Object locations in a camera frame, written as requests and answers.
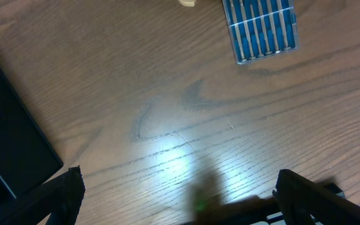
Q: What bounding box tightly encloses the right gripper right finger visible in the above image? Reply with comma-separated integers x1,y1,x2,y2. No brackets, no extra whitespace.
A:
273,169,360,225

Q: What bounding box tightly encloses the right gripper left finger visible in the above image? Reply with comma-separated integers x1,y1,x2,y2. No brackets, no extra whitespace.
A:
0,166,86,225

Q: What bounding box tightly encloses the blue precision screwdriver set case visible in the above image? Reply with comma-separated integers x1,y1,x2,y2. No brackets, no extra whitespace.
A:
222,0,299,65

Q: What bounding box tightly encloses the orange scraper wooden handle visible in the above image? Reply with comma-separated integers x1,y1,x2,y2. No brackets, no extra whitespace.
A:
178,0,196,7

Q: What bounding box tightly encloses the black open gift box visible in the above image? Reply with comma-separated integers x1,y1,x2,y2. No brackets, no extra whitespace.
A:
0,68,63,206

